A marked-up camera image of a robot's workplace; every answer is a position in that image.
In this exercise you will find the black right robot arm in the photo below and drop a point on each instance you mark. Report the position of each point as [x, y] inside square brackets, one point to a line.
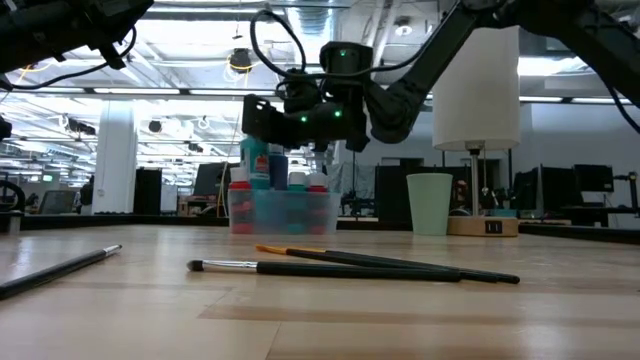
[430, 65]

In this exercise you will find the black background monitor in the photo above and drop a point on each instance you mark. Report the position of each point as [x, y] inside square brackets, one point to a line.
[594, 178]

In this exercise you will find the gold ferrule paintbrush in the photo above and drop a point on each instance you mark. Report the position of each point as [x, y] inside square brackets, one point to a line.
[272, 248]

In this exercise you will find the aqua green paint bottle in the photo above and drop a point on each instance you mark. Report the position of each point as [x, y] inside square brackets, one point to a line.
[296, 184]

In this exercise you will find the dark bristle paintbrush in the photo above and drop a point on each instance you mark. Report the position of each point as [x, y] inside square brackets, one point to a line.
[325, 270]

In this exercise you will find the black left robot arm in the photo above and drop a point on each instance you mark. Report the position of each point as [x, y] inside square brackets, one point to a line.
[50, 25]

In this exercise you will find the clear plastic bin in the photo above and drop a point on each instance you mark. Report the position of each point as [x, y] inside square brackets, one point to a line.
[285, 215]

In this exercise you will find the large turquoise paint bottle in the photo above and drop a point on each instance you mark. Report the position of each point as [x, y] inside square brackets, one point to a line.
[254, 155]

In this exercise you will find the tall white cylinder container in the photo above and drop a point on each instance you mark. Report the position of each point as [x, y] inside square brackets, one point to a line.
[475, 90]

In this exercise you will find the black cabinet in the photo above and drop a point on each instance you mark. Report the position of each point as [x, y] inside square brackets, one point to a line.
[147, 190]

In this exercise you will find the maroon paint bottle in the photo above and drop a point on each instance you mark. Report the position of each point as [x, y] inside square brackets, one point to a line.
[317, 185]

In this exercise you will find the black overhead camera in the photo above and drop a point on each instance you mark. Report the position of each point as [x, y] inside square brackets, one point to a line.
[241, 60]

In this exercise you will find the red paint bottle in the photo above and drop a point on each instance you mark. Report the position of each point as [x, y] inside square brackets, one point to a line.
[240, 186]

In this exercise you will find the pale green cup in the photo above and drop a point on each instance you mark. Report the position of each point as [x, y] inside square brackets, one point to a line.
[429, 205]

